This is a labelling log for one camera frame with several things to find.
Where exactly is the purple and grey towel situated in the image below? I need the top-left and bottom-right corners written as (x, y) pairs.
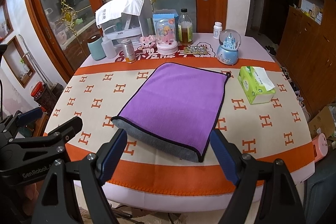
top-left (111, 63), bottom-right (231, 162)

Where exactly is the red lidded jar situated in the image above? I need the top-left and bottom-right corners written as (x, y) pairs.
top-left (31, 81), bottom-right (45, 99)

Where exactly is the pink piggy object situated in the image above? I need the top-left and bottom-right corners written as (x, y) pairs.
top-left (312, 133), bottom-right (328, 162)

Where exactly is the orange H-pattern tablecloth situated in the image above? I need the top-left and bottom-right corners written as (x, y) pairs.
top-left (46, 57), bottom-right (315, 199)

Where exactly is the teal cylindrical container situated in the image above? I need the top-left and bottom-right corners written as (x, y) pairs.
top-left (87, 35), bottom-right (106, 61)

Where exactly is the cardboard box on floor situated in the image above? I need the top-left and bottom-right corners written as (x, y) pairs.
top-left (308, 104), bottom-right (335, 139)

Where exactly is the white squeeze bottle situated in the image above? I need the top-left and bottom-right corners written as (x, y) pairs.
top-left (101, 36), bottom-right (117, 59)

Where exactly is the silver orange can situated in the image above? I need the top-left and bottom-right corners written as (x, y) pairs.
top-left (120, 39), bottom-right (136, 63)

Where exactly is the green tissue pack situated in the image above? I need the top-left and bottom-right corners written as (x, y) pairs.
top-left (238, 66), bottom-right (276, 105)

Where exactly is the white appliance with cloth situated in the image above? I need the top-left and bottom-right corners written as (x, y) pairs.
top-left (95, 0), bottom-right (154, 48)

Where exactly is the pink dome music box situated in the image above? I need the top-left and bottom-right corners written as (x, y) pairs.
top-left (155, 18), bottom-right (178, 55)

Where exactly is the wooden shelf cabinet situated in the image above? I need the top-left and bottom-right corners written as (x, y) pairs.
top-left (276, 0), bottom-right (335, 116)

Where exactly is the blue carton box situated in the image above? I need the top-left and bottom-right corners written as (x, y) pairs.
top-left (153, 9), bottom-right (179, 42)

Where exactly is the blue castle snow globe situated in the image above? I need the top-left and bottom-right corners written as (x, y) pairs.
top-left (216, 29), bottom-right (242, 65)

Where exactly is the blister pill pack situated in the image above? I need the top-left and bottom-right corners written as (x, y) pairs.
top-left (183, 46), bottom-right (208, 55)

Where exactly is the oil bottle with amber liquid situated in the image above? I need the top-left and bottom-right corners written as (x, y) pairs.
top-left (178, 9), bottom-right (193, 46)

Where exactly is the white pill bottle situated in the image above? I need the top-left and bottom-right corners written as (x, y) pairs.
top-left (213, 22), bottom-right (223, 39)

